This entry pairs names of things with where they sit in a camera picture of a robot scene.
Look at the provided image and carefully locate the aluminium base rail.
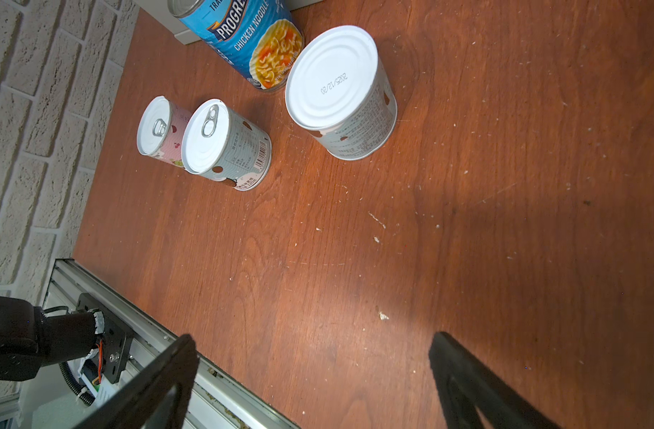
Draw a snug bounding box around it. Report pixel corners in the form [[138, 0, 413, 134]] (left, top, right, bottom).
[[21, 259, 295, 428]]

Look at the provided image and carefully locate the grey metal cabinet box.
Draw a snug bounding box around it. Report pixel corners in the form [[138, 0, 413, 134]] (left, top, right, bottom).
[[137, 1, 311, 54]]

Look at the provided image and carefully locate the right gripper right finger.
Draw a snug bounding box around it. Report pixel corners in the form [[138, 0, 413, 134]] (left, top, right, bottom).
[[429, 332, 557, 428]]

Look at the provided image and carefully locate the white can right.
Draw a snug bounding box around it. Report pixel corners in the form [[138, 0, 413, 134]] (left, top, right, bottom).
[[285, 25, 398, 161]]

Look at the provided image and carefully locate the white can centre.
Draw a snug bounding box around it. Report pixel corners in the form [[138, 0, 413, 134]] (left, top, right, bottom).
[[182, 98, 272, 191]]

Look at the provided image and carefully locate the black corrugated cable hose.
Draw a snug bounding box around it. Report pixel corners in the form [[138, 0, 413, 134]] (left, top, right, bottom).
[[58, 361, 97, 408]]

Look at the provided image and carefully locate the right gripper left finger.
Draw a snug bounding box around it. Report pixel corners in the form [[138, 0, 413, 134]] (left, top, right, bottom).
[[77, 334, 199, 428]]

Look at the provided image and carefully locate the blue soup can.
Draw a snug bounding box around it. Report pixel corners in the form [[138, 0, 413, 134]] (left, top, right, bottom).
[[168, 0, 305, 91]]

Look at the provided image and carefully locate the white can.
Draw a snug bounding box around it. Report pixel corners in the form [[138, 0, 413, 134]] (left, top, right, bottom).
[[285, 25, 398, 161], [182, 98, 272, 191], [137, 96, 192, 168]]

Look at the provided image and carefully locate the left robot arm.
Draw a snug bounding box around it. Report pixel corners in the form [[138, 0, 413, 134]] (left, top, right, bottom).
[[0, 297, 105, 382]]

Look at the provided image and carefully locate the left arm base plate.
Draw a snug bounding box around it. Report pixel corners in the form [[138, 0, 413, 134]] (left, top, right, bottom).
[[78, 293, 135, 384]]

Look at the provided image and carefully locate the white can far left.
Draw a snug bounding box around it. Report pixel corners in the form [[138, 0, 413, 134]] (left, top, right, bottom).
[[137, 96, 192, 168]]

